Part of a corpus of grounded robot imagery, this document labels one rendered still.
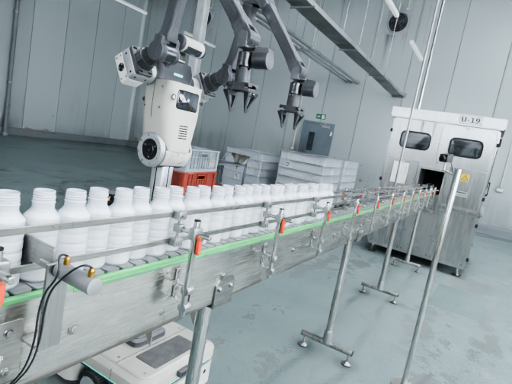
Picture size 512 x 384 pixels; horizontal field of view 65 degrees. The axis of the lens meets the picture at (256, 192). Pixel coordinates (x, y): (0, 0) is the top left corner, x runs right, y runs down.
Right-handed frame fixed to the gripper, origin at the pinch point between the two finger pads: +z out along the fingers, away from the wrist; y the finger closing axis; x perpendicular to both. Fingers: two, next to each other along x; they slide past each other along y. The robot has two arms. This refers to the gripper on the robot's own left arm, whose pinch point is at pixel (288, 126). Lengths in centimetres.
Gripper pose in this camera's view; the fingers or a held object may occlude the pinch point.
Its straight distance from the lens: 184.3
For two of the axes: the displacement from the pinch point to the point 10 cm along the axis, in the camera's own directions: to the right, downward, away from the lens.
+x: -5.1, 0.2, -8.6
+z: -1.9, 9.7, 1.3
